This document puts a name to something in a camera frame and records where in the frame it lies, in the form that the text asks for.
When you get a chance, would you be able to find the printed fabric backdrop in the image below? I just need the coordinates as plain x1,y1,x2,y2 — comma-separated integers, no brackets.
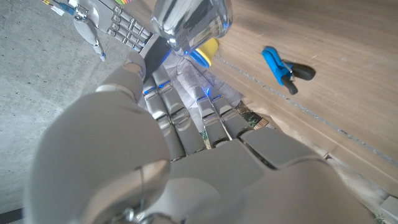
161,54,398,224

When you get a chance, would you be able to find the blue clamp with black grips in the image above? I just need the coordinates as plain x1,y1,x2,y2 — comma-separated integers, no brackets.
261,46,317,96

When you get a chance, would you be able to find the blue and yellow toy cup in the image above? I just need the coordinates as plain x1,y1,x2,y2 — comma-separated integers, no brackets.
188,37,220,68

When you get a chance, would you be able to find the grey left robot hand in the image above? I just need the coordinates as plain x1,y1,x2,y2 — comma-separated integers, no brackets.
23,51,377,224

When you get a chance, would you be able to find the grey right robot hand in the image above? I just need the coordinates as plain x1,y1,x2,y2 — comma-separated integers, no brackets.
73,0,153,62

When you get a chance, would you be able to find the silver bell with black handle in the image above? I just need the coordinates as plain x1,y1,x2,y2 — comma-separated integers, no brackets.
139,0,233,83

